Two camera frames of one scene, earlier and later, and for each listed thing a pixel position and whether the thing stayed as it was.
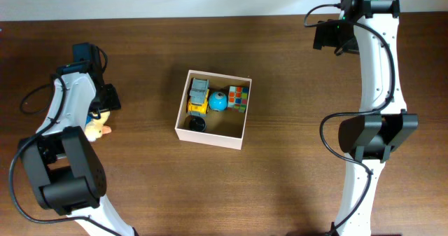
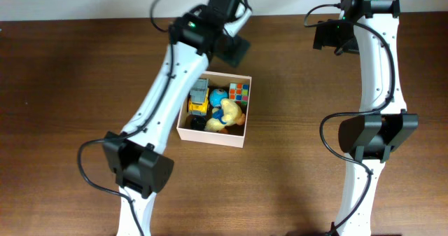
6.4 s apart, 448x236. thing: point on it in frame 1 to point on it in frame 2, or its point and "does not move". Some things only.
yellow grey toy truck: (199, 96) does not move
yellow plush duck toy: (96, 127) to (227, 115)
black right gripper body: (324, 35) does not move
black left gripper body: (106, 101) to (225, 49)
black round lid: (197, 123) does not move
